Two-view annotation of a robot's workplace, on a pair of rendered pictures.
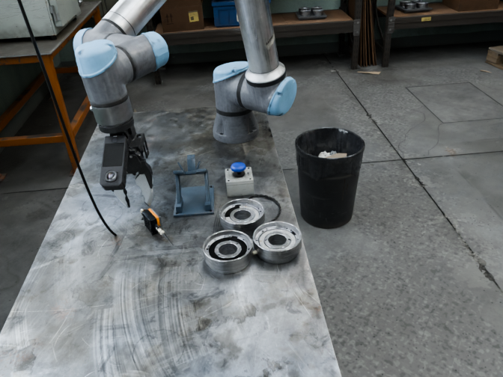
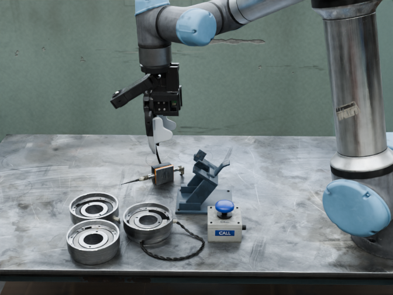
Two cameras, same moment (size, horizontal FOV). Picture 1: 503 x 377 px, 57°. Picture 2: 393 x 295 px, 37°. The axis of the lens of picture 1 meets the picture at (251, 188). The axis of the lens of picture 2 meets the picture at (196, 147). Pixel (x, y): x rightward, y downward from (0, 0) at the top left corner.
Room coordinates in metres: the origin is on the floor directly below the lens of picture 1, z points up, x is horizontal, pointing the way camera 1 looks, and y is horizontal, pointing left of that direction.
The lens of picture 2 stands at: (1.06, -0.98, 1.52)
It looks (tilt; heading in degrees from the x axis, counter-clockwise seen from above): 27 degrees down; 94
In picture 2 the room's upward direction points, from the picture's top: straight up
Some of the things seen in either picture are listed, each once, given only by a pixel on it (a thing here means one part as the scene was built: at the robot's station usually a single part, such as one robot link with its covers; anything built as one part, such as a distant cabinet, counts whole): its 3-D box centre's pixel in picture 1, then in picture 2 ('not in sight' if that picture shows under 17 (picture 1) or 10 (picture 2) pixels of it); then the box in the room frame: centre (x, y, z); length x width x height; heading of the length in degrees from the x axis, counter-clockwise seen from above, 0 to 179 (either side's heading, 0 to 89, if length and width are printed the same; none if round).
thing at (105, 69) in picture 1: (102, 72); (154, 20); (0.88, 0.27, 1.19); 0.09 x 0.08 x 0.11; 142
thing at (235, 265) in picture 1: (227, 252); (94, 212); (0.77, 0.06, 0.82); 0.10 x 0.10 x 0.04
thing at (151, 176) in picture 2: (155, 227); (152, 175); (0.87, 0.23, 0.82); 0.17 x 0.02 x 0.04; 33
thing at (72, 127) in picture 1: (51, 80); not in sight; (3.31, 1.40, 0.39); 1.50 x 0.62 x 0.78; 3
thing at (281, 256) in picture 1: (277, 242); (93, 242); (0.79, -0.05, 0.82); 0.10 x 0.10 x 0.04
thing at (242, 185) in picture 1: (239, 179); (226, 223); (1.06, 0.03, 0.82); 0.08 x 0.07 x 0.05; 3
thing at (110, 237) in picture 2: (277, 243); (93, 242); (0.79, -0.05, 0.82); 0.08 x 0.08 x 0.02
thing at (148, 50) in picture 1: (135, 54); (192, 24); (0.97, 0.23, 1.19); 0.11 x 0.11 x 0.08; 52
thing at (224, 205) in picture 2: (238, 173); (224, 213); (1.05, 0.03, 0.85); 0.04 x 0.04 x 0.05
